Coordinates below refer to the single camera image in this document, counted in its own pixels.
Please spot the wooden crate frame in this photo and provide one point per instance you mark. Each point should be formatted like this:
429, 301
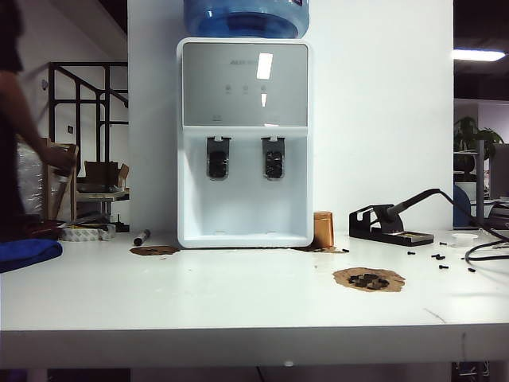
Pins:
50, 199

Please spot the ceiling light panel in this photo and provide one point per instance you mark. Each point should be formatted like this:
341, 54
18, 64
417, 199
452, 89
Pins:
479, 55

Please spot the open cardboard box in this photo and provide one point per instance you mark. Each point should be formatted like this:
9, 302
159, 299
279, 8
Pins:
99, 173

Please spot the black metal stair railing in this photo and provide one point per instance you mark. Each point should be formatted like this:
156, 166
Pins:
87, 63

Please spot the copper cylindrical canister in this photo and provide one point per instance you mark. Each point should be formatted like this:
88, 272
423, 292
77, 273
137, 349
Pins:
324, 231

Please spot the blue water jug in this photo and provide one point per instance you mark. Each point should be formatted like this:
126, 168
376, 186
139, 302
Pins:
246, 18

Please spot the blue chair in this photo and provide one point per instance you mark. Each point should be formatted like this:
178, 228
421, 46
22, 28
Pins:
463, 207

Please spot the grey metal post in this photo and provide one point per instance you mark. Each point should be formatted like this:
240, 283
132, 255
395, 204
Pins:
482, 179

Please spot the grey metal side table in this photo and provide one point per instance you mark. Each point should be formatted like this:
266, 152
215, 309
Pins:
103, 195

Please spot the green potted plant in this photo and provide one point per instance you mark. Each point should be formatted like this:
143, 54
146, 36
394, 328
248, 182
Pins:
477, 133

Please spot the black marker pen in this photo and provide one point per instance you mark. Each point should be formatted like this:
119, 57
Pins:
140, 239

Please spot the white AUX water dispenser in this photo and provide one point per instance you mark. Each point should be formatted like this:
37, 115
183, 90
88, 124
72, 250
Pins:
238, 207

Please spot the grey monitor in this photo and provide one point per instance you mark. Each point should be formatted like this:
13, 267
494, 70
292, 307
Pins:
501, 171

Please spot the blue folded cloth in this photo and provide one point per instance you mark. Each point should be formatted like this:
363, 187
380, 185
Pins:
28, 252

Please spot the person hand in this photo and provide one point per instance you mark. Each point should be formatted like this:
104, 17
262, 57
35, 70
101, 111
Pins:
63, 161

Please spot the small black object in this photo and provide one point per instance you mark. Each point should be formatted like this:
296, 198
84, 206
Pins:
123, 227

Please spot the white tape roll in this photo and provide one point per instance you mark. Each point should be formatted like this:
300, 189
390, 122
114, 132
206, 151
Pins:
79, 235

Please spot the white round lid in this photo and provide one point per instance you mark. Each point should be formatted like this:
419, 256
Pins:
466, 235

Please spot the clear plastic wrapped panel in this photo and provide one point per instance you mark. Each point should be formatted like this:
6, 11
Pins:
33, 187

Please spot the black soldering iron stand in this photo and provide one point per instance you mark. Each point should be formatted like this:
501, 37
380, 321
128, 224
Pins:
381, 239

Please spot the dark red box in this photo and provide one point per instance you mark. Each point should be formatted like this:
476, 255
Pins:
40, 231

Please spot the person bare forearm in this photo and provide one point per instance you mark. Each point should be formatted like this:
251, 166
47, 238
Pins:
29, 123

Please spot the dark brown chip pile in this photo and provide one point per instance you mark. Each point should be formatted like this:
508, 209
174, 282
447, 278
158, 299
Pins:
367, 280

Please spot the black soldering iron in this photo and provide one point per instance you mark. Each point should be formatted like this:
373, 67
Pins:
413, 200

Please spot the person black shirt torso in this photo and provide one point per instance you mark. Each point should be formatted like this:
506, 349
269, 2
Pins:
8, 179

